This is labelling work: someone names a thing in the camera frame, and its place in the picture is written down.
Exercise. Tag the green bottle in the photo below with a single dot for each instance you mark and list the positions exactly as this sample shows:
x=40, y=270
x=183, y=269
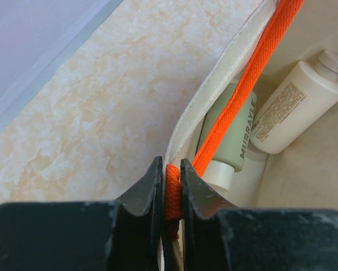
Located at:
x=230, y=155

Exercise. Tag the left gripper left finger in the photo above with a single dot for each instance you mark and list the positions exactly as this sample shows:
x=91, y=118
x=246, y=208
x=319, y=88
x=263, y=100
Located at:
x=121, y=234

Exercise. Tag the white bottle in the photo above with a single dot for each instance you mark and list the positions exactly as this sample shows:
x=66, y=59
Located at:
x=301, y=99

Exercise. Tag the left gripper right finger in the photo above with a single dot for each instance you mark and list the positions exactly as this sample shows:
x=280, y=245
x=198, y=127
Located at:
x=221, y=236

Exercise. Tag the canvas bag with orange handles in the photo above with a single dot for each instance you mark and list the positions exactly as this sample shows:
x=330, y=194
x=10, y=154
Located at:
x=253, y=158

